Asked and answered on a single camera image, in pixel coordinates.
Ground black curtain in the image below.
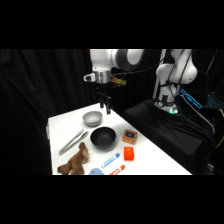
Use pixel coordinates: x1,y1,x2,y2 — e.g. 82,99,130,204
0,49,224,176

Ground light blue object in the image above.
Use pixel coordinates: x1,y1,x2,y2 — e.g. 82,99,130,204
88,167,105,176

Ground red and white marker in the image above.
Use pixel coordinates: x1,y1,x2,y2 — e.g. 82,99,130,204
108,164,127,176

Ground brown plush toy animal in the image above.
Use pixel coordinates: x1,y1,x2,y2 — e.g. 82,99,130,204
56,141,92,176

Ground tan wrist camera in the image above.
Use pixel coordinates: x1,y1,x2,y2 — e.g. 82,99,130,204
111,75,128,88

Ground black bowl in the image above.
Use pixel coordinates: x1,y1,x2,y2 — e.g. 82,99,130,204
89,126,118,150

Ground blue-lit device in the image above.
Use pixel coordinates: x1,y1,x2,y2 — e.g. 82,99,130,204
180,88,203,110

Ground silver metal tongs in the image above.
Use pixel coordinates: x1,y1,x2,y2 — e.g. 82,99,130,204
58,128,90,156

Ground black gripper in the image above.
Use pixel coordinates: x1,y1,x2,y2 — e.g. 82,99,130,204
96,81,113,116

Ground grey metal bowl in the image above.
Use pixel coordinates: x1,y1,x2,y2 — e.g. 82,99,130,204
82,110,103,127

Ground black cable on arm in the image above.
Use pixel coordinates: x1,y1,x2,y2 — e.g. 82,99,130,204
159,49,194,111

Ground black cloth-covered robot stand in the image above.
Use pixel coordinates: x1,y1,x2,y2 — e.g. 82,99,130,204
123,98,218,176

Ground white table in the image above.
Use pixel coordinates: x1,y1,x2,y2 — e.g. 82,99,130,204
46,102,193,176

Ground blue and white marker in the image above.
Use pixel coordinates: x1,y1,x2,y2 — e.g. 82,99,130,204
100,152,121,169

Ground wooden block with blue top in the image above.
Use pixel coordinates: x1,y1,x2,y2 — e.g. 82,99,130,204
121,129,139,145

